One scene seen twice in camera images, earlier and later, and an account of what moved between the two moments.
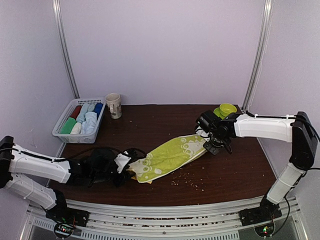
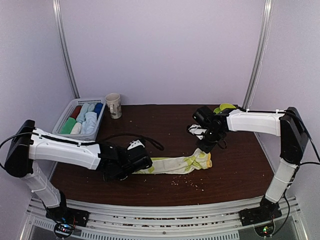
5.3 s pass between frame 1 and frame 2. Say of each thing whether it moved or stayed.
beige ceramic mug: stayed
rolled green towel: stayed
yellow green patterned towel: moved
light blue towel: stayed
